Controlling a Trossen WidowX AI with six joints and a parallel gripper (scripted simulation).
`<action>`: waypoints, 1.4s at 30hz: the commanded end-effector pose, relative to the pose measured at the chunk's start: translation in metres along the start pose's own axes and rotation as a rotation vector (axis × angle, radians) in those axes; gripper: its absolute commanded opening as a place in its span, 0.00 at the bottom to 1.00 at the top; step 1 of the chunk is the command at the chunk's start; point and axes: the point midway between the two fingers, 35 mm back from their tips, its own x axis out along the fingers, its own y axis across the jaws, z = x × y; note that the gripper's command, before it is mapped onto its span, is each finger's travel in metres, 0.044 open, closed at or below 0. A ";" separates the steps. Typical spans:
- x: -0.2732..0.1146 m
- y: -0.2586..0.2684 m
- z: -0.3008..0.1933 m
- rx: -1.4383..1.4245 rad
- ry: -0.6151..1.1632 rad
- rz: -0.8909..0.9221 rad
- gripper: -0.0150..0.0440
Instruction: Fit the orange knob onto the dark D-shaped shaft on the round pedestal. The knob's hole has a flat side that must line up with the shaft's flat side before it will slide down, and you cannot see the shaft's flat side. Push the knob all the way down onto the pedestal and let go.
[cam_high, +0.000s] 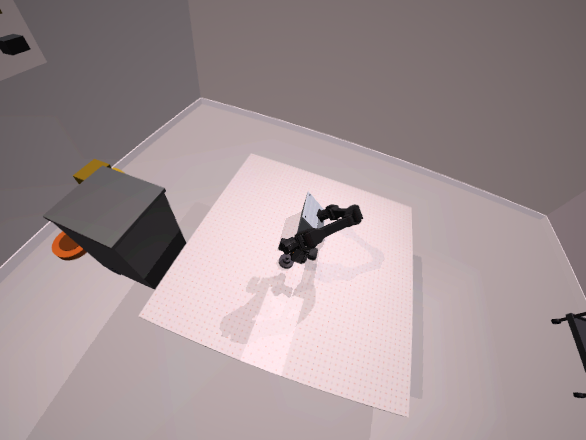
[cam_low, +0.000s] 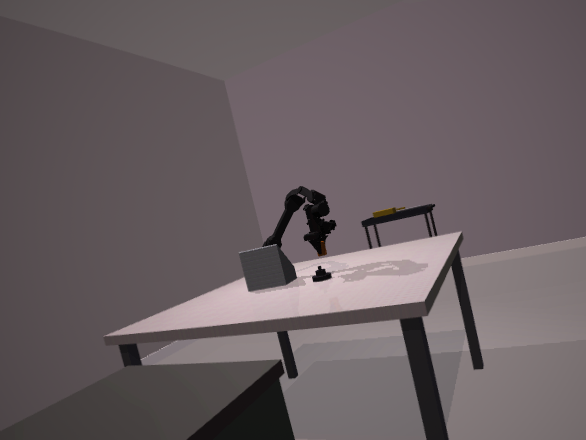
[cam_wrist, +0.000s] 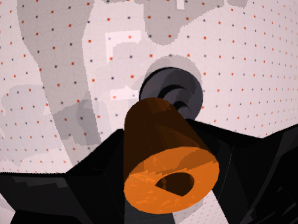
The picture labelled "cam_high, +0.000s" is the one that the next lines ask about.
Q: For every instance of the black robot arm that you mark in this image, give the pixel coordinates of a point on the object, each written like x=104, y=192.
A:
x=312, y=237

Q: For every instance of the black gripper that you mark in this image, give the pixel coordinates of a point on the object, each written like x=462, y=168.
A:
x=312, y=252

